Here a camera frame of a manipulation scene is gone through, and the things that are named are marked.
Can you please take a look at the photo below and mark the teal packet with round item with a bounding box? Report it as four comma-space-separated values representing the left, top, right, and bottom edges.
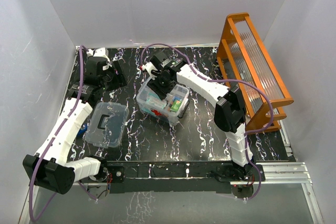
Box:
146, 94, 167, 109

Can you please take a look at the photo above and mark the green small box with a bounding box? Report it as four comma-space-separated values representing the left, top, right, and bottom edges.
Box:
169, 97, 183, 113

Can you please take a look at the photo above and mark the clear first aid box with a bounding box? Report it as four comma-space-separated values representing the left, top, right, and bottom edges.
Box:
136, 78, 190, 126

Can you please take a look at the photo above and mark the clear box lid black handle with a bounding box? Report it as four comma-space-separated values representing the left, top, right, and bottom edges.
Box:
83, 102, 129, 148

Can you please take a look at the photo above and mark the clear compartment tray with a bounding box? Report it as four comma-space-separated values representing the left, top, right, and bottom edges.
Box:
165, 84, 190, 116

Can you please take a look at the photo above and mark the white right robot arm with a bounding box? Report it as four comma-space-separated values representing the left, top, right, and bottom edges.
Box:
141, 51, 253, 180

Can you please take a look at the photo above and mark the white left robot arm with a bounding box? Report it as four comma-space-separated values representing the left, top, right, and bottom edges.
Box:
23, 56, 127, 195

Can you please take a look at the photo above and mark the blue clamp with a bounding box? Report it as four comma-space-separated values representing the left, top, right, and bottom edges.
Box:
78, 124, 88, 135

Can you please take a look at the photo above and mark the orange wooden rack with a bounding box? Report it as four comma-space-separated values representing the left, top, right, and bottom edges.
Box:
217, 13, 293, 132

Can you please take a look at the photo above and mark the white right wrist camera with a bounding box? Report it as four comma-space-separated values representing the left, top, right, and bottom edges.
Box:
141, 62, 161, 80

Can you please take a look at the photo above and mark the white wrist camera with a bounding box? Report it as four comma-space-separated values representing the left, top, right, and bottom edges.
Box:
141, 62, 161, 80
86, 47, 110, 62

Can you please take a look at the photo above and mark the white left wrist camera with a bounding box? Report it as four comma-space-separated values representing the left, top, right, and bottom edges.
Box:
86, 47, 110, 62

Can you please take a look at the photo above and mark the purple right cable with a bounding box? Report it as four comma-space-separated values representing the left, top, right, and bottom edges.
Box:
140, 42, 275, 200

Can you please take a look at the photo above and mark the purple cable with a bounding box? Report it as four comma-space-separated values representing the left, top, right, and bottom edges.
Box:
28, 45, 106, 222
140, 42, 275, 200

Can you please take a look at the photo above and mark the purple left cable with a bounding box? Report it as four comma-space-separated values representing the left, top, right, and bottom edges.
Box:
28, 45, 106, 222

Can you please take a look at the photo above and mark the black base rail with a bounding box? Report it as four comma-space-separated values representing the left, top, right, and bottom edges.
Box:
78, 161, 266, 195

